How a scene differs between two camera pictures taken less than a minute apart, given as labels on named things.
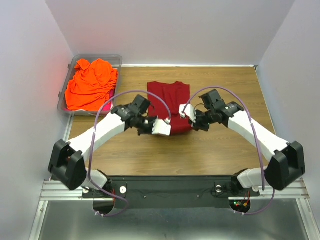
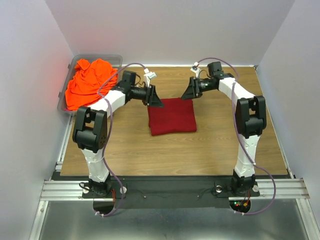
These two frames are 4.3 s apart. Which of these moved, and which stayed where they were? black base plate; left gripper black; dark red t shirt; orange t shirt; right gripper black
Moved: right gripper black; left gripper black; dark red t shirt
Stayed: orange t shirt; black base plate
